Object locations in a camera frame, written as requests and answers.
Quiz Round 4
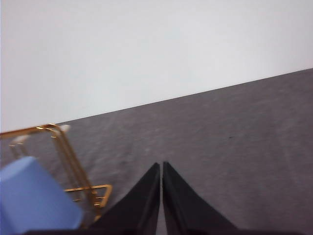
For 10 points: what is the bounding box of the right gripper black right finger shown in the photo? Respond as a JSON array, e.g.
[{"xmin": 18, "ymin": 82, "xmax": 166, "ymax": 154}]
[{"xmin": 162, "ymin": 161, "xmax": 239, "ymax": 235}]

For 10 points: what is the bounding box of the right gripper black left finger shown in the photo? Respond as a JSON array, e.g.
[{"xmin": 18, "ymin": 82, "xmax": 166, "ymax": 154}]
[{"xmin": 90, "ymin": 162, "xmax": 161, "ymax": 235}]

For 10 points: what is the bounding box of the gold wire cup holder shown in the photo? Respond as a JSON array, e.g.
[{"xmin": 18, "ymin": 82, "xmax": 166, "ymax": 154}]
[{"xmin": 0, "ymin": 123, "xmax": 113, "ymax": 229}]

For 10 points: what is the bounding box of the blue ribbed plastic cup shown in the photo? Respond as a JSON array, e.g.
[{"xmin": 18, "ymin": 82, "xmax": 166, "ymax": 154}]
[{"xmin": 0, "ymin": 156, "xmax": 84, "ymax": 235}]

